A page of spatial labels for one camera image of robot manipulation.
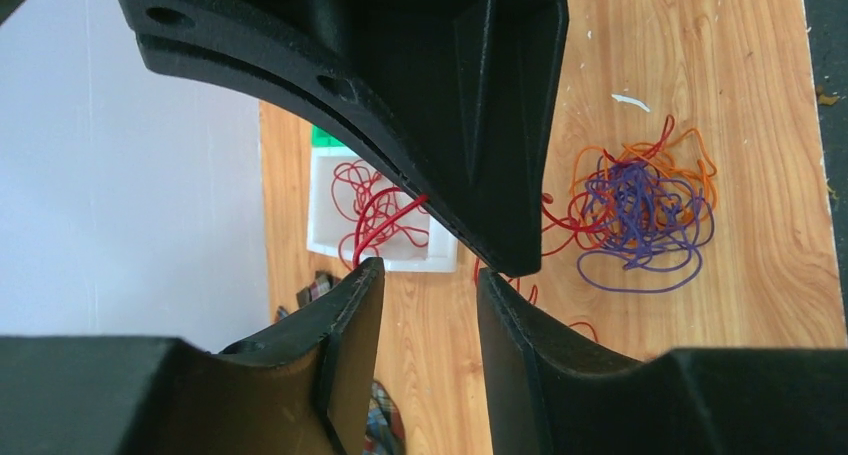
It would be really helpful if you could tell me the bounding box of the white plastic bin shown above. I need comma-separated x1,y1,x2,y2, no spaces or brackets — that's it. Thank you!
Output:
306,147,457,273

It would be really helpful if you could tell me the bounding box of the plaid cloth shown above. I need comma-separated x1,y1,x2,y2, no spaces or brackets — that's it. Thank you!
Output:
296,271,406,454

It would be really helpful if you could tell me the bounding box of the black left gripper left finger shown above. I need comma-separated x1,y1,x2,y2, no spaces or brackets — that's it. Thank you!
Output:
1,258,385,454

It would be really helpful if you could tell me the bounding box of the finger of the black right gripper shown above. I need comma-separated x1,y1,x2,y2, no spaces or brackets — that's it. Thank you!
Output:
118,0,569,277

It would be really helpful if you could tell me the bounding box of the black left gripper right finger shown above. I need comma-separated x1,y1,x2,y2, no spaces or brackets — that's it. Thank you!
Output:
477,269,847,454

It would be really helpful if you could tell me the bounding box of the green plastic bin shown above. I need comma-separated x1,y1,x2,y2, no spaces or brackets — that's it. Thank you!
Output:
311,126,345,148

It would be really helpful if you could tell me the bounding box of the coloured cable bundle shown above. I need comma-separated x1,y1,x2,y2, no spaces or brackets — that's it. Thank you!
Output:
473,114,720,344

